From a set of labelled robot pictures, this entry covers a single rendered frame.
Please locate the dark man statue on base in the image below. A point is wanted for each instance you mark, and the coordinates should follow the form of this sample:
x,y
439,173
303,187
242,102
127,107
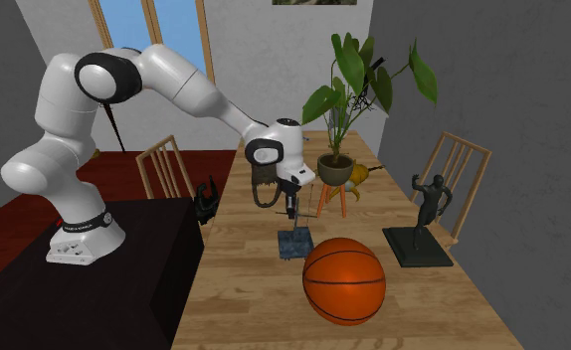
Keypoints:
x,y
423,252

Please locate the wooden dining table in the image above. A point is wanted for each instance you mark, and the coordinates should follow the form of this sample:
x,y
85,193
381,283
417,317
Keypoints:
x,y
246,291

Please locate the wooden slat-back chair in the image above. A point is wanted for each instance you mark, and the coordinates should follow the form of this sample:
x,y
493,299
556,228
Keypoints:
x,y
479,169
142,169

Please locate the wooden framed window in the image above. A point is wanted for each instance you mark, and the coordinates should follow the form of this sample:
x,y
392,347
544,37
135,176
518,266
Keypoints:
x,y
125,24

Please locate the green potted plant on stool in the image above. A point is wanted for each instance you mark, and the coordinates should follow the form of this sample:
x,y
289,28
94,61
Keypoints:
x,y
335,168

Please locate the yellow figure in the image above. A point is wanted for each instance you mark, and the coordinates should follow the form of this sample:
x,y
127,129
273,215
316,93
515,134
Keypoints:
x,y
360,174

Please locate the orange basketball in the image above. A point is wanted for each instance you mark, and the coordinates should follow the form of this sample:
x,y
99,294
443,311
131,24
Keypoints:
x,y
343,281

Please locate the dark robot stand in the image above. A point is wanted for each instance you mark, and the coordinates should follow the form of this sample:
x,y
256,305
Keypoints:
x,y
86,300

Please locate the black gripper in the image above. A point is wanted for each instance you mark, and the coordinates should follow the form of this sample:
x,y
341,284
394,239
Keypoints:
x,y
291,191

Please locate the wall picture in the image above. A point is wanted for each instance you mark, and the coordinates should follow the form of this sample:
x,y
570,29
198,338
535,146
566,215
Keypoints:
x,y
314,2

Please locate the black hand-shaped figure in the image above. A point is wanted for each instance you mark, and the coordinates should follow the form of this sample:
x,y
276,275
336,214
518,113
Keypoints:
x,y
207,201

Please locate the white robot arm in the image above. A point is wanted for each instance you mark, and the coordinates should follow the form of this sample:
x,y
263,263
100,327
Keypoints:
x,y
72,121

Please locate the brown woven bag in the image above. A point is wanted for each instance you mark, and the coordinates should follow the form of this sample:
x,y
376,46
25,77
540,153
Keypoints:
x,y
261,174

